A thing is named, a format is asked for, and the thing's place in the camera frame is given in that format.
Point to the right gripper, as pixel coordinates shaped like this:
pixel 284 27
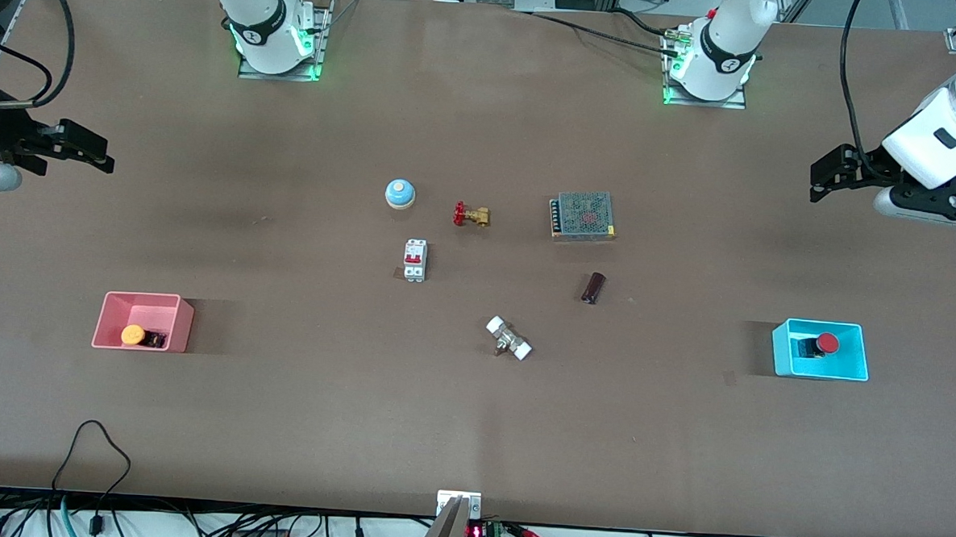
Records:
pixel 1 133

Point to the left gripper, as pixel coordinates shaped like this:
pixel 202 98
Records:
pixel 863 166

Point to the red push button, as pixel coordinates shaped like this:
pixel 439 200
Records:
pixel 827 343

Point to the yellow push button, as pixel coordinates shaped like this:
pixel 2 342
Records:
pixel 132 335

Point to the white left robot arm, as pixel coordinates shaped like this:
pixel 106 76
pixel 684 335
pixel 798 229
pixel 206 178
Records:
pixel 730 37

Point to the pink plastic box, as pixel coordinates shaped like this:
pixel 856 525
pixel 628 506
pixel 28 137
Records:
pixel 109 317

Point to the cyan plastic box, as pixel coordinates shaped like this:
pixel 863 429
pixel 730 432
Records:
pixel 820 368

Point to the metal mesh power supply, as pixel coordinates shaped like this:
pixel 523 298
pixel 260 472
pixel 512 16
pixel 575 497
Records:
pixel 583 215

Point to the dark brown capacitor cylinder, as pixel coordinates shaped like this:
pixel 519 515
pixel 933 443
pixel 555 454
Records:
pixel 593 287

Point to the blue call bell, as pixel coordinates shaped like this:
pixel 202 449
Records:
pixel 400 192

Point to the white red circuit breaker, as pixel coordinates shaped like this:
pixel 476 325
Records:
pixel 415 260

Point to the white metal pipe fitting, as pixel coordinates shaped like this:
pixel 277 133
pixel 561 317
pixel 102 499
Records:
pixel 509 338

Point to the red LED display module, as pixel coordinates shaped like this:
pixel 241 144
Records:
pixel 476 532

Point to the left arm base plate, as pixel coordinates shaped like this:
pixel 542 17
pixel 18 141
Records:
pixel 703 103

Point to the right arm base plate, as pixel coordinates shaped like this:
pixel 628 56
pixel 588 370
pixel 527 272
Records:
pixel 281 75

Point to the white table edge bracket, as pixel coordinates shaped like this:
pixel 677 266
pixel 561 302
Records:
pixel 448 500

